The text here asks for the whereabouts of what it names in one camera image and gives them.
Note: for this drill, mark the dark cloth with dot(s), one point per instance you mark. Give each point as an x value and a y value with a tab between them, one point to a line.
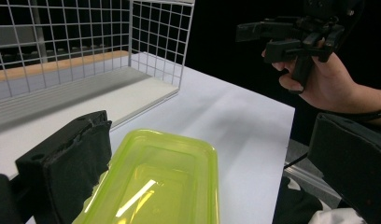
296	202

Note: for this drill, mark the white cloth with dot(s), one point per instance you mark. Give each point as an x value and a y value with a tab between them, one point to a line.
335	217

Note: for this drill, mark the green plastic container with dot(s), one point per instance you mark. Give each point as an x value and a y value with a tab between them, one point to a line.
160	180

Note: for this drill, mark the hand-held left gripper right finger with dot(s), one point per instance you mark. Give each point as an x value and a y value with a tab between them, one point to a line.
353	161

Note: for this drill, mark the wooden board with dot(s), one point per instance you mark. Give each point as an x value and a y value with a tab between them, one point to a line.
54	64

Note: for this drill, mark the metal rail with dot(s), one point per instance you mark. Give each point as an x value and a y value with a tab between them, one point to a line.
307	177

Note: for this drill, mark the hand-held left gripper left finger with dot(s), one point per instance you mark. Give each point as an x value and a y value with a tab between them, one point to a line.
70	168

